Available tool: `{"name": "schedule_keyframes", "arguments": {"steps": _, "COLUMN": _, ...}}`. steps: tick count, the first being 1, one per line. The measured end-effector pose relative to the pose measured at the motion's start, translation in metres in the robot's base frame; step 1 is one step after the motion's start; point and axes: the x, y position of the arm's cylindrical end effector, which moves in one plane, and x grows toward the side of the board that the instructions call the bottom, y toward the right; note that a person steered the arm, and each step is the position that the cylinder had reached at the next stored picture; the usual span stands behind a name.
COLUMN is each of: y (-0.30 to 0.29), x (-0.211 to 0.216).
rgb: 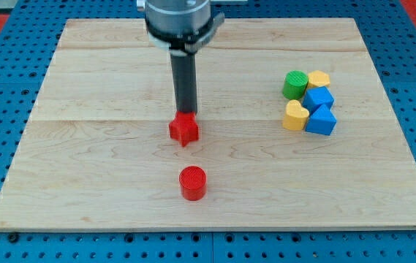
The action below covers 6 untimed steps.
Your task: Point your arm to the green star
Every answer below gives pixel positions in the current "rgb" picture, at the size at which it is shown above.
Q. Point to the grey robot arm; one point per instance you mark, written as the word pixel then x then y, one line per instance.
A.
pixel 180 27

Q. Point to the red star block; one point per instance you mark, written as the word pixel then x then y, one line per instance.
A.
pixel 183 128

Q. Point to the red cylinder block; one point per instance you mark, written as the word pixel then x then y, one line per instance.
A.
pixel 193 183

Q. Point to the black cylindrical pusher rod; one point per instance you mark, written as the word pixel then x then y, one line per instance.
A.
pixel 185 83

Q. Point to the wooden board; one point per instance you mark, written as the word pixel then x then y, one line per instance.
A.
pixel 96 154

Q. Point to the yellow heart block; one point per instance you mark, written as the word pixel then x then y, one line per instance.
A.
pixel 295 116

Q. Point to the green cylinder block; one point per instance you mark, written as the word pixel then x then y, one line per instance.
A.
pixel 295 84

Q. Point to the blue cube block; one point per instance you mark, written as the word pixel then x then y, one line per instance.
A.
pixel 315 97

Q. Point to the blue triangle block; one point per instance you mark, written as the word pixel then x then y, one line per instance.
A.
pixel 321 121

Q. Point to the yellow hexagon block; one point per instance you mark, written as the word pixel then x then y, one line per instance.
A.
pixel 318 79

